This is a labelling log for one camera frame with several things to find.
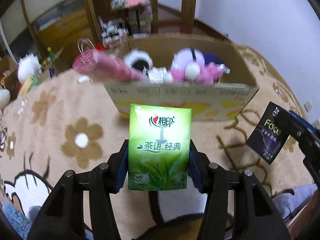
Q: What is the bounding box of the black Face tissue pack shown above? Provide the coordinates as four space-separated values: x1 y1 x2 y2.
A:
246 101 289 164

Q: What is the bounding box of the green tissue pack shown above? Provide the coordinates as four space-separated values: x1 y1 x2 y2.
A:
128 104 192 191

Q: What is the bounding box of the pink plush bear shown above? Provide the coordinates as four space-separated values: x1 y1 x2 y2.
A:
163 62 230 85

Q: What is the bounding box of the pink plush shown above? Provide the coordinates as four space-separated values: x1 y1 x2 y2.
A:
72 49 149 83

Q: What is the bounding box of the white fluffy pompom toy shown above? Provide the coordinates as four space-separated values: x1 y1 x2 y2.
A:
123 49 153 73

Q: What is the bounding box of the white-haired purple doll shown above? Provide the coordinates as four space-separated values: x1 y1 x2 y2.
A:
170 48 224 70

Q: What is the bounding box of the beige flower blanket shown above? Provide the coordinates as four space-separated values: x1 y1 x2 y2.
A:
0 43 316 240

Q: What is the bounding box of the cardboard box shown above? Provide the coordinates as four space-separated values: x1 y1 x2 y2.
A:
104 33 259 121

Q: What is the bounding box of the red paper bag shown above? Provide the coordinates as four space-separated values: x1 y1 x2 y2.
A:
77 38 105 55

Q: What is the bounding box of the wicker basket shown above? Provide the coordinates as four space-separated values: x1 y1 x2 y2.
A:
101 29 127 49

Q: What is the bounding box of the green bottle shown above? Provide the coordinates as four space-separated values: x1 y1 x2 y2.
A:
47 47 56 61

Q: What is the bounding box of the white-haired plush head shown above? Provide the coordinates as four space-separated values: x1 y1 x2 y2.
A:
17 53 42 85

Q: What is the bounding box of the cream plush animal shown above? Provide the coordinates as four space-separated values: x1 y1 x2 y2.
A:
0 89 10 111

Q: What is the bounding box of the small black side table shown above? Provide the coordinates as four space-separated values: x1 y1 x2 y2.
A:
111 0 153 35

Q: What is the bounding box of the wooden wardrobe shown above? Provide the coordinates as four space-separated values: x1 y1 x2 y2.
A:
0 0 131 68

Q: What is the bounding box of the wooden door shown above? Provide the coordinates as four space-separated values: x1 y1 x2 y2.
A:
150 0 196 34

